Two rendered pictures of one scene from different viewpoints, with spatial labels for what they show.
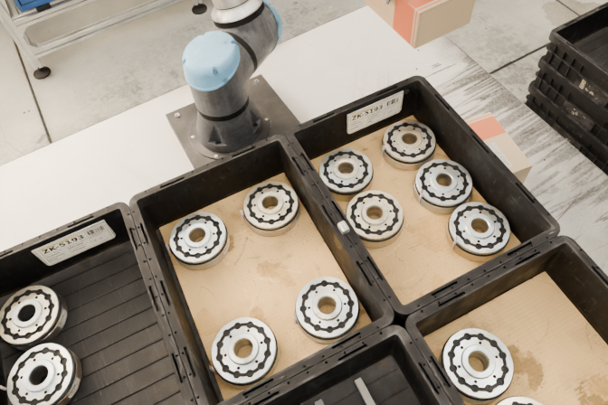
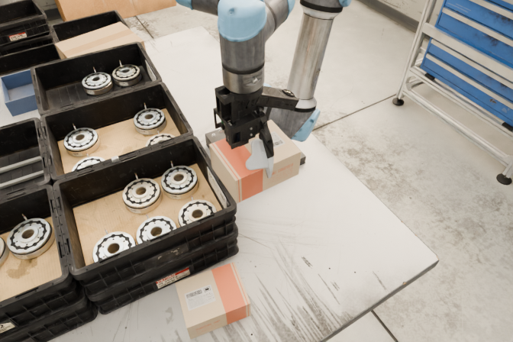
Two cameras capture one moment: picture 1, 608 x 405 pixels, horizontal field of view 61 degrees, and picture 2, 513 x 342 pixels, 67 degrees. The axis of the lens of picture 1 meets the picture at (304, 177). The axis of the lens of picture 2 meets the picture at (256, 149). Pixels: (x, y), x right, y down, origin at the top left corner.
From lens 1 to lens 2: 107 cm
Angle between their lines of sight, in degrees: 50
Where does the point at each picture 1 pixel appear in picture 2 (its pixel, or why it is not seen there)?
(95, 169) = not seen: hidden behind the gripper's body
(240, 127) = not seen: hidden behind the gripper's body
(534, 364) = (20, 274)
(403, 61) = (339, 259)
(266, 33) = (286, 122)
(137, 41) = (447, 144)
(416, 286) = (93, 217)
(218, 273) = (131, 132)
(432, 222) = (133, 230)
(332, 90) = (299, 204)
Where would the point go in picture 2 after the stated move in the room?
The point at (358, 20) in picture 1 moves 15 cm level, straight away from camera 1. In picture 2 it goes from (389, 225) to (439, 227)
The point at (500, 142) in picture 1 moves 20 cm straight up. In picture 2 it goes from (214, 305) to (207, 266)
